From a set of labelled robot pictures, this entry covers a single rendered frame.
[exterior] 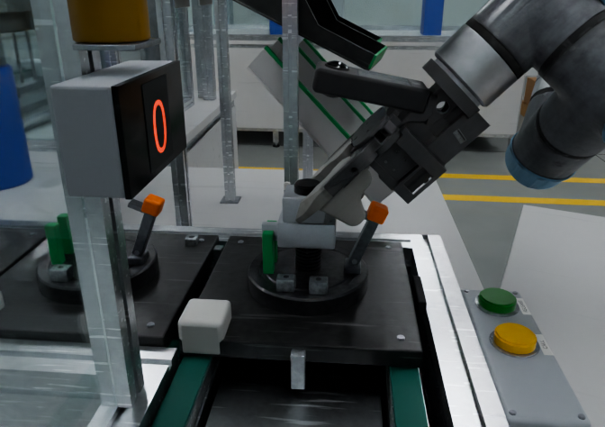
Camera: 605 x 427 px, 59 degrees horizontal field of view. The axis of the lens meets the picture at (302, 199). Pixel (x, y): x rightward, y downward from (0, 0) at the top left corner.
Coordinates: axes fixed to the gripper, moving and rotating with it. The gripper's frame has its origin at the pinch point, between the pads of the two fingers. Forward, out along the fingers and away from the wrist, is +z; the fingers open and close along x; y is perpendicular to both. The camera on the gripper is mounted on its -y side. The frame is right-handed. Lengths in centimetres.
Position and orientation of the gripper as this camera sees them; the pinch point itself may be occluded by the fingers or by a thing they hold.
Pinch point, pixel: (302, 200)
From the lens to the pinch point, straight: 59.3
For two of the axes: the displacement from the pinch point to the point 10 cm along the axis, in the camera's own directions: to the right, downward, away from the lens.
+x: 0.9, -3.7, 9.3
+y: 7.2, 6.7, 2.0
